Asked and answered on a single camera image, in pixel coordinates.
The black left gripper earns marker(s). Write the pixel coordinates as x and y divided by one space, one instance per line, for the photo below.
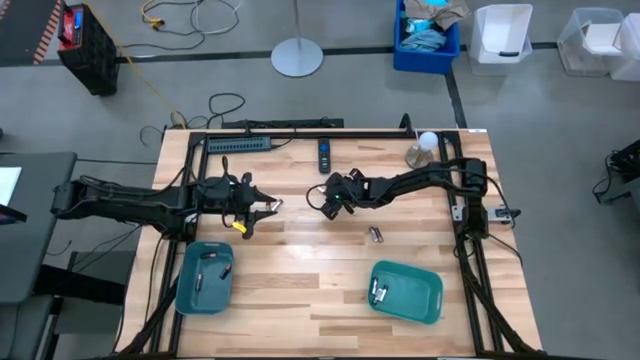
227 197

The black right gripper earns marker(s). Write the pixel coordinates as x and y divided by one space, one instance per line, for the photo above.
345 192

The teal plastic tray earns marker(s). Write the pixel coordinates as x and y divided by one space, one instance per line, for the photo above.
415 295
210 295

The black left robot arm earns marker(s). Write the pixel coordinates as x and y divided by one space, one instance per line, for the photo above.
125 202

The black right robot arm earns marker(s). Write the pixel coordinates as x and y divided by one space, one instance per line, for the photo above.
425 175

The yellow tag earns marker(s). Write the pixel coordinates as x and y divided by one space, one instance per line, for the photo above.
240 227

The black remote control blue button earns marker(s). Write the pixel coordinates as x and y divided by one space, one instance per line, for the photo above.
324 157

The dark multi-port USB hub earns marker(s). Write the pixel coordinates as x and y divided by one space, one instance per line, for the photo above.
240 145

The black floor power strip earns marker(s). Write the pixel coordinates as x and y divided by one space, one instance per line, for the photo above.
300 123

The brass lamp with white bulb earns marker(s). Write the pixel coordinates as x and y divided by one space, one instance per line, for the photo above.
419 155

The grey round floor stand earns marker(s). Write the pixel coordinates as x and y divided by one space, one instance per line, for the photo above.
297 57

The blue plastic bin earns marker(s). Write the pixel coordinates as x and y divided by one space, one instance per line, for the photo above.
425 62

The light blue cloth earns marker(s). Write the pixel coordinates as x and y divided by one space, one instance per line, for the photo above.
422 41

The brown crumpled cloth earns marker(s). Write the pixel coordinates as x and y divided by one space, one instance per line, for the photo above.
440 12

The black case with red top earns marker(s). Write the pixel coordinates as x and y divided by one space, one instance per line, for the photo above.
95 60

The dark grey desk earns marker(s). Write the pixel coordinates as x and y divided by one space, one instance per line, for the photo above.
40 225

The lit screen device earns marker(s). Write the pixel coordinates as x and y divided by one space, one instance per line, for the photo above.
7 185

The clear plastic bin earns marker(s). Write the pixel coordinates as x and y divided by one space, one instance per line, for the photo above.
572 50

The black mat hazard striped edge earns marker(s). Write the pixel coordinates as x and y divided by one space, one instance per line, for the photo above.
20 35

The white box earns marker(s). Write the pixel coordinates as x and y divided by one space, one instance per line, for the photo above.
600 39

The translucent white plastic bin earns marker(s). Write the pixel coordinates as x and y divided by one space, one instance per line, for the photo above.
630 50

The black aluminium table frame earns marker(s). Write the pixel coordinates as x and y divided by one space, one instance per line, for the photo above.
350 134

